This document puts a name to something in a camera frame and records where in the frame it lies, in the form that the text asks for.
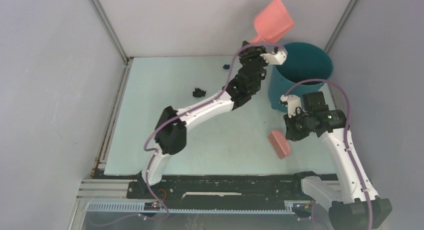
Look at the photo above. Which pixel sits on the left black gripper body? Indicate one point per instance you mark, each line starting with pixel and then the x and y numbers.
pixel 255 53

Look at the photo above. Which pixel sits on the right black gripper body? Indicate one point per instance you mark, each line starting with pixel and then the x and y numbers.
pixel 298 125

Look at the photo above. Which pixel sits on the pink plastic hand brush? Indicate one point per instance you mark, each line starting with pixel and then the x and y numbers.
pixel 279 143

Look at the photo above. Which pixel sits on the pink plastic dustpan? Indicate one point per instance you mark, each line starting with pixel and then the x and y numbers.
pixel 272 23

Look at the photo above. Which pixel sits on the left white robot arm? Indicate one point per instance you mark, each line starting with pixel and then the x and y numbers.
pixel 170 134

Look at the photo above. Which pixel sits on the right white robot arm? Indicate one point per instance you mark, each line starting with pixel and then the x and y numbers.
pixel 358 205

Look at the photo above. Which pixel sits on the teal plastic bucket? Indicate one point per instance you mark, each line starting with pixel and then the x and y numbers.
pixel 304 61

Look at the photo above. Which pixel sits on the large black paper scrap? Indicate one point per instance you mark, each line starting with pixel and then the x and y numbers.
pixel 198 93

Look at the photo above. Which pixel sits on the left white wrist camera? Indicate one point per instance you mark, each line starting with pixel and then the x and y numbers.
pixel 277 57

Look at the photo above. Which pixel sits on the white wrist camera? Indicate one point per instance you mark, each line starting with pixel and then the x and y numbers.
pixel 277 57
pixel 293 105

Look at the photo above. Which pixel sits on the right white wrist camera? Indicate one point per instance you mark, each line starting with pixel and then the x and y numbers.
pixel 293 105

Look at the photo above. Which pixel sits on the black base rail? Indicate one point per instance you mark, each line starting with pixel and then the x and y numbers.
pixel 231 192

